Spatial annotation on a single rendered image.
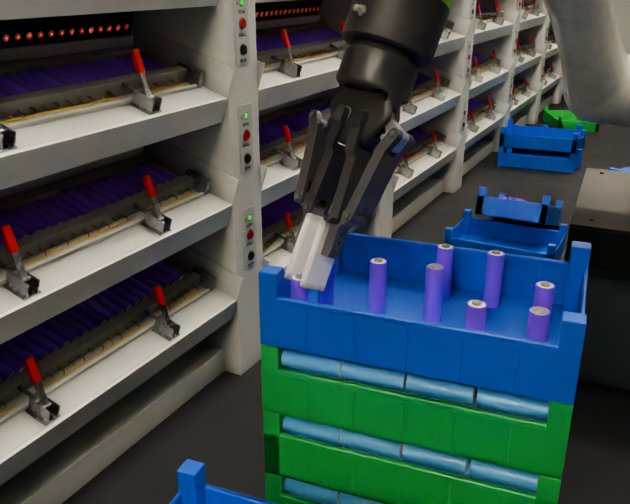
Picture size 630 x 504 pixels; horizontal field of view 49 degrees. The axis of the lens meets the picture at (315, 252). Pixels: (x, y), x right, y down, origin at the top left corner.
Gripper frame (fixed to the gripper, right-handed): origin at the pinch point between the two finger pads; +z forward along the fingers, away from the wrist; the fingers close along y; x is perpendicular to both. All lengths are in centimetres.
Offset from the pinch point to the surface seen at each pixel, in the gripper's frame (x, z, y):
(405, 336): -3.3, 4.0, -11.6
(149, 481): -16, 47, 35
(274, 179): -40, -5, 60
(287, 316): 1.9, 6.7, -1.3
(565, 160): -208, -48, 100
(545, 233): -138, -15, 56
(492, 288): -18.7, -2.1, -8.7
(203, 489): 5.9, 24.3, -2.6
